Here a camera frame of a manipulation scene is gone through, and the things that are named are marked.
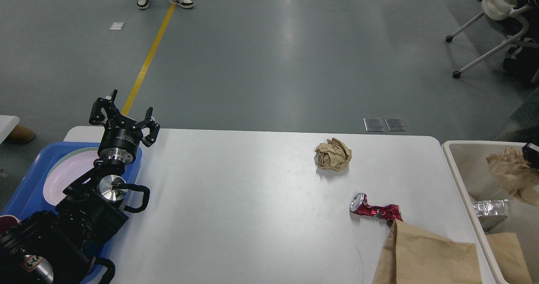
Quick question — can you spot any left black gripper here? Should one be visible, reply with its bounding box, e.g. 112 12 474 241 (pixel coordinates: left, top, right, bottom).
88 90 160 165

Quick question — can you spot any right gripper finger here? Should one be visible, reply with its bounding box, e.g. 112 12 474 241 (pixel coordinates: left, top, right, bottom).
522 142 539 169

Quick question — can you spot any aluminium foil tray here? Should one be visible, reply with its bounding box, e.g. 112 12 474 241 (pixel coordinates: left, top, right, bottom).
472 199 511 232

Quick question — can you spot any pink plate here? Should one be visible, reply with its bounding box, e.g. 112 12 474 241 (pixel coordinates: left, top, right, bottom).
43 154 98 206

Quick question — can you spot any brown paper bag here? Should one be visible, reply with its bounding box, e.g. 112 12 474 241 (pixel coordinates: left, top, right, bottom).
486 233 533 284

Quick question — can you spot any pink mug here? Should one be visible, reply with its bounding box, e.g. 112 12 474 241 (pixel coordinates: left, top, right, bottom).
0 214 21 234

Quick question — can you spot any brown paper sheet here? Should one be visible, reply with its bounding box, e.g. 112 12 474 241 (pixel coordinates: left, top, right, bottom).
372 220 483 284

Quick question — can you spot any red foil wrapper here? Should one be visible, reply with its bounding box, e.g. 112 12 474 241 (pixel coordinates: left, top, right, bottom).
349 193 403 222

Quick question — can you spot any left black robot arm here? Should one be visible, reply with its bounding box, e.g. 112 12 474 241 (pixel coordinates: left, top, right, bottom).
1 90 160 284

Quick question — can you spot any beige plastic bin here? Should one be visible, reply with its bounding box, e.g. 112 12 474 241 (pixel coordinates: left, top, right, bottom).
442 140 539 284

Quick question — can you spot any person in dark clothes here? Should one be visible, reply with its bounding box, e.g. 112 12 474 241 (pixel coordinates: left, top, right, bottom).
504 0 539 87

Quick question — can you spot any person with tan boot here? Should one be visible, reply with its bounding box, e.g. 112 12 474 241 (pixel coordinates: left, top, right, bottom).
5 125 35 145

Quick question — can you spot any white side table corner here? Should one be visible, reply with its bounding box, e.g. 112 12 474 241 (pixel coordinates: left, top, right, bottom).
0 115 20 143

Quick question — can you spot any blue plastic tray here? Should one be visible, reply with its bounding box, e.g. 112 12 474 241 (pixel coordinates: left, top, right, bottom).
3 142 142 284

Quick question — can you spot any right metal floor plate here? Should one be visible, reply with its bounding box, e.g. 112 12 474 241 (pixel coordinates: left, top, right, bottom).
384 118 406 132

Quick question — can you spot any metal floor plate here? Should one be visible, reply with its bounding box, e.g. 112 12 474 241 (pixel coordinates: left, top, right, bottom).
363 118 385 132
384 118 406 132

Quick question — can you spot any office chair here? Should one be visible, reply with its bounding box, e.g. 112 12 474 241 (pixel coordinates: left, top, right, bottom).
445 0 538 79

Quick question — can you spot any left metal floor plate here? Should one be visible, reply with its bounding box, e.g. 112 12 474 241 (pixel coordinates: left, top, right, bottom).
363 118 385 132

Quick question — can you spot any crumpled brown paper ball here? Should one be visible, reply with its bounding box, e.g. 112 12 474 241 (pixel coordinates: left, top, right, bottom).
315 138 352 172

